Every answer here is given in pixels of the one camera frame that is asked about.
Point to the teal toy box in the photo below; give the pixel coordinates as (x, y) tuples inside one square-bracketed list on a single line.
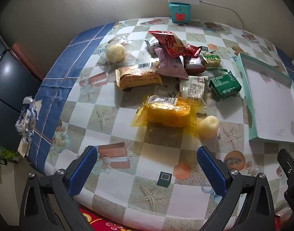
[(179, 12)]

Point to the large red snack packet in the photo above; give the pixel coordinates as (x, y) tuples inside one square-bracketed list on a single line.
[(172, 43)]

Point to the black appliance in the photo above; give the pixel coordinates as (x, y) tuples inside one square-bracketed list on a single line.
[(10, 81)]

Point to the dark green snack packet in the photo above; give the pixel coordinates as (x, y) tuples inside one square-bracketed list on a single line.
[(225, 84)]

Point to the brown wooden board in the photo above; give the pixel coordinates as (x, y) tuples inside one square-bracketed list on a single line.
[(26, 60)]

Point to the tan snack packet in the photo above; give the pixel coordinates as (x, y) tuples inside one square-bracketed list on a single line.
[(137, 77)]

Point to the light green snack packet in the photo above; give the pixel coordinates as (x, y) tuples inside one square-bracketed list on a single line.
[(211, 60)]

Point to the silver green snack packet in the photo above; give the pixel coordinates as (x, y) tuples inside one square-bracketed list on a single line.
[(151, 43)]

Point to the dark red snack packet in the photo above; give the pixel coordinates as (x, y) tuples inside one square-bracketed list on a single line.
[(195, 65)]

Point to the yellow snack packet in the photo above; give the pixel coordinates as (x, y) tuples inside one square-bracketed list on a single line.
[(166, 112)]

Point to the blue white snack packet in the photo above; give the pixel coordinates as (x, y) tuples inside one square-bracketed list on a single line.
[(26, 119)]

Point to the printed checkered tablecloth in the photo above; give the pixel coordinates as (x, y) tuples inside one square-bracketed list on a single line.
[(118, 134)]

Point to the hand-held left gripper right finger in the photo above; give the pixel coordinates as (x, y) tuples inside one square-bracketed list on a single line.
[(210, 170)]

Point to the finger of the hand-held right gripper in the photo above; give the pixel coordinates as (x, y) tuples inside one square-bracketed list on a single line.
[(290, 170)]

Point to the red floral cloth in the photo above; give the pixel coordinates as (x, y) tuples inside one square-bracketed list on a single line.
[(98, 223)]

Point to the round pastry in clear wrapper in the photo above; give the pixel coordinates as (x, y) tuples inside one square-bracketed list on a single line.
[(207, 126), (115, 53)]

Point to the pink snack packet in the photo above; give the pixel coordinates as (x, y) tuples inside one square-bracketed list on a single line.
[(169, 66)]

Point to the small red snack packet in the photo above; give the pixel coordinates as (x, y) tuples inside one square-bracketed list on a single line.
[(193, 50)]

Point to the teal cardboard box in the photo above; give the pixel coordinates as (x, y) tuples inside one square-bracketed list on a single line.
[(269, 96)]

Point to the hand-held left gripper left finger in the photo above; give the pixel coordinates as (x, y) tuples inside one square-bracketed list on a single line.
[(83, 170)]

